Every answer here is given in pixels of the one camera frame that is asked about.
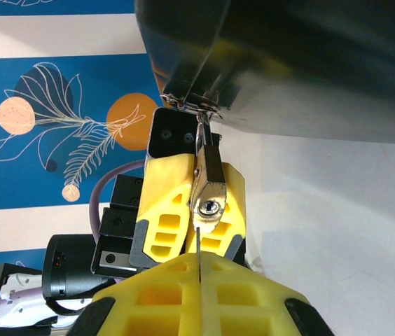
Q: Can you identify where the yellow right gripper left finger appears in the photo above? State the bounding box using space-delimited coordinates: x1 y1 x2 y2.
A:
66 253 201 336

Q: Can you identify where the starry night print box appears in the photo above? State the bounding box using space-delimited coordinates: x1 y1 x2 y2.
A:
134 0 395 146

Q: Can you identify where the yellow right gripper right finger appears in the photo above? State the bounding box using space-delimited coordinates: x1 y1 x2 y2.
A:
201 254 335 336

